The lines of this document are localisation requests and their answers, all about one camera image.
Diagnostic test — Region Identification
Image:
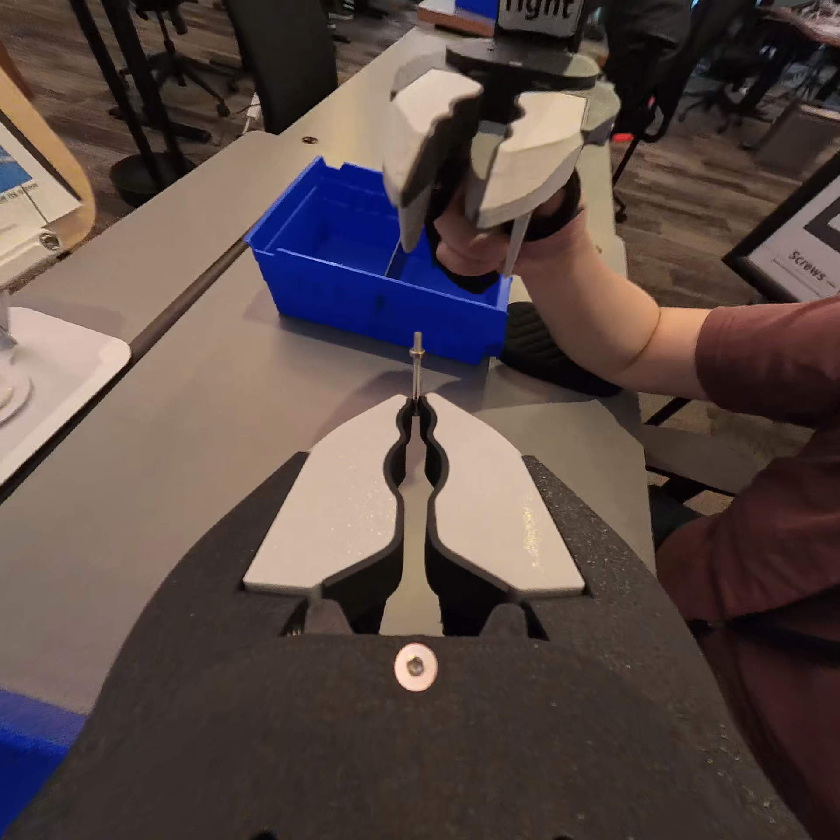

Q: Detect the paper sheet holder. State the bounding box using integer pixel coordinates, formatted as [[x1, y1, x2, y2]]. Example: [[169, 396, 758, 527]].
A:
[[0, 108, 84, 266]]

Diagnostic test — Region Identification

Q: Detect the person's right hand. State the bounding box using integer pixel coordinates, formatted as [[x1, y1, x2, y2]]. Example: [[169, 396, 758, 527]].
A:
[[433, 177, 586, 282]]

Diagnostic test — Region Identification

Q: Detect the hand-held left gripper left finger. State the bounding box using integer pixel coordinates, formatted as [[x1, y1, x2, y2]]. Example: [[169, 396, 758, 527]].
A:
[[243, 394, 411, 599]]

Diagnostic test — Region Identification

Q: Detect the black floor stand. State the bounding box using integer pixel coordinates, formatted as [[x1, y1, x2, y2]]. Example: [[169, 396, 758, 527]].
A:
[[69, 0, 201, 210]]

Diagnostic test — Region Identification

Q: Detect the black upright panel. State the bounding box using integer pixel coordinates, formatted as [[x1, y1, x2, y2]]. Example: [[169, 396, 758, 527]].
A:
[[225, 0, 340, 135]]

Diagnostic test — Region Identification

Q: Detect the framed marker sign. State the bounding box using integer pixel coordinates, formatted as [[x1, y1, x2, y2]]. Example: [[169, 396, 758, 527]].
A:
[[722, 154, 840, 306]]

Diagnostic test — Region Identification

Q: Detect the white flat base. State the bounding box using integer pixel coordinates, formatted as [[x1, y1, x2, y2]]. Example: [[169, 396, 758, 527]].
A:
[[0, 289, 132, 490]]

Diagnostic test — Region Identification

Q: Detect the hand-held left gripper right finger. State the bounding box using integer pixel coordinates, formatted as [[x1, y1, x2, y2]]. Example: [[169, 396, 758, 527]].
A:
[[419, 392, 587, 601]]

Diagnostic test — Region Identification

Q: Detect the person's right forearm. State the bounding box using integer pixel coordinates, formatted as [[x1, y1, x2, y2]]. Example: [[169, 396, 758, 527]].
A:
[[515, 217, 713, 403]]

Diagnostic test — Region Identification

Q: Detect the grey floor box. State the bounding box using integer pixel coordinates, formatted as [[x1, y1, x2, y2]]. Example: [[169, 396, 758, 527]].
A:
[[755, 98, 840, 179]]

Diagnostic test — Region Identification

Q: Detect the black office chair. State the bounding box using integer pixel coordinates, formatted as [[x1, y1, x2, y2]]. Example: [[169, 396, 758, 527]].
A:
[[134, 0, 232, 120]]

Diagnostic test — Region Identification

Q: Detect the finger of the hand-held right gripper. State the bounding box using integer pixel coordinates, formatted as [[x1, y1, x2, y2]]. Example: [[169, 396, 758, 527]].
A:
[[466, 92, 588, 278], [382, 69, 488, 278]]

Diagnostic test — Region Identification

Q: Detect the wooden board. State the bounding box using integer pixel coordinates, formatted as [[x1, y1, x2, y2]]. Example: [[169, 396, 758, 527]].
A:
[[416, 0, 500, 38]]

